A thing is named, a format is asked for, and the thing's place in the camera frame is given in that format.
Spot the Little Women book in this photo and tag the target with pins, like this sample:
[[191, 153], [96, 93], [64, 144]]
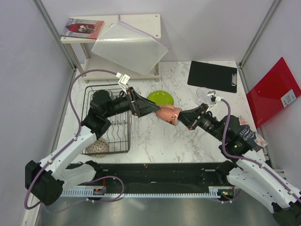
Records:
[[251, 136]]

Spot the clear glass cup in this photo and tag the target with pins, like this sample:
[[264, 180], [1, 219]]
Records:
[[201, 96]]

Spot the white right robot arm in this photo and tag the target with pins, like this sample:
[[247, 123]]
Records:
[[244, 168]]

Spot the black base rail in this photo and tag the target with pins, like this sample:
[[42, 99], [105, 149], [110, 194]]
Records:
[[161, 176]]

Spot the patterned beige bowl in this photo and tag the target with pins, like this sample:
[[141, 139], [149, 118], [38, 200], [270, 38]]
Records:
[[99, 148]]

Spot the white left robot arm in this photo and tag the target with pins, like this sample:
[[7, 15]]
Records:
[[49, 177]]

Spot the white cable duct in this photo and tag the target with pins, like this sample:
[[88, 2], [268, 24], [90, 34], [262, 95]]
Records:
[[89, 192]]

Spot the red folder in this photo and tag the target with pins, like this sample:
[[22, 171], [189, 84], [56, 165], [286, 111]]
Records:
[[274, 92]]

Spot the black wire dish rack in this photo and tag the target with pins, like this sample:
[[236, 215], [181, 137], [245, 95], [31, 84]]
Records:
[[119, 133]]

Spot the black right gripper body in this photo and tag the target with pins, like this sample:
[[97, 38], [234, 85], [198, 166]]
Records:
[[208, 123]]

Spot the grey mug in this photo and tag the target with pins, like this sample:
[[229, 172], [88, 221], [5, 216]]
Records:
[[103, 94]]

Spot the pink floral mug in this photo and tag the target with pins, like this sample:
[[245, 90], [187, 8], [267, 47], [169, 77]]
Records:
[[169, 114]]

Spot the green plate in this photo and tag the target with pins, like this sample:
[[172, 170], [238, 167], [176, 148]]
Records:
[[160, 97]]

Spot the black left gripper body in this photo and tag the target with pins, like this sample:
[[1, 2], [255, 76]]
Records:
[[123, 104]]

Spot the black clipboard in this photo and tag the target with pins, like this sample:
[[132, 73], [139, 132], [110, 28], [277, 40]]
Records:
[[211, 76]]

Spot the red cover book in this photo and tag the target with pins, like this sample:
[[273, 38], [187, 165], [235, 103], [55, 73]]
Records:
[[82, 28]]

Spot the white two-tier shelf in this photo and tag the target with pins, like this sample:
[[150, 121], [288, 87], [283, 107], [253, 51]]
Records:
[[100, 67]]

